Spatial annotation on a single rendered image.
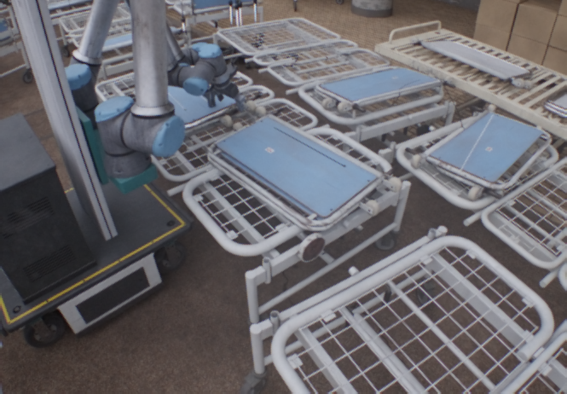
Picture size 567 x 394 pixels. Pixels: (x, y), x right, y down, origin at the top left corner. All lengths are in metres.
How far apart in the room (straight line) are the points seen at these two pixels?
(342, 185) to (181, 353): 0.99
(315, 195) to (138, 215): 0.85
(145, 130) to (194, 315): 0.93
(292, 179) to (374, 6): 4.72
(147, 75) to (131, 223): 0.83
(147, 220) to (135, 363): 0.64
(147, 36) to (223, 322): 1.24
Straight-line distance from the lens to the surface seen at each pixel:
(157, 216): 1.95
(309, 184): 1.67
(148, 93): 1.37
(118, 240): 1.89
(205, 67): 1.64
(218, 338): 1.86
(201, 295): 2.00
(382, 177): 1.74
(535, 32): 4.68
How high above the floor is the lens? 1.59
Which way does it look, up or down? 38 degrees down
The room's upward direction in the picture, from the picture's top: straight up
